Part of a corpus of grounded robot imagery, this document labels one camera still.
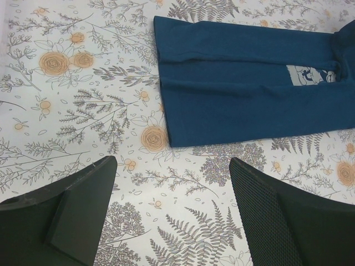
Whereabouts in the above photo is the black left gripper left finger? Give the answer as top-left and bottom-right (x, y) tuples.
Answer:
(1, 156), (116, 265)

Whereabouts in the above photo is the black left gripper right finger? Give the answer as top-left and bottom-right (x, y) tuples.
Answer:
(229, 157), (354, 265)

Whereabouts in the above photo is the blue printed t-shirt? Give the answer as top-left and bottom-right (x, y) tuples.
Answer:
(153, 16), (354, 147)

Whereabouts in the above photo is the floral table cloth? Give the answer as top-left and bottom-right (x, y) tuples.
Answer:
(1, 1), (354, 265)

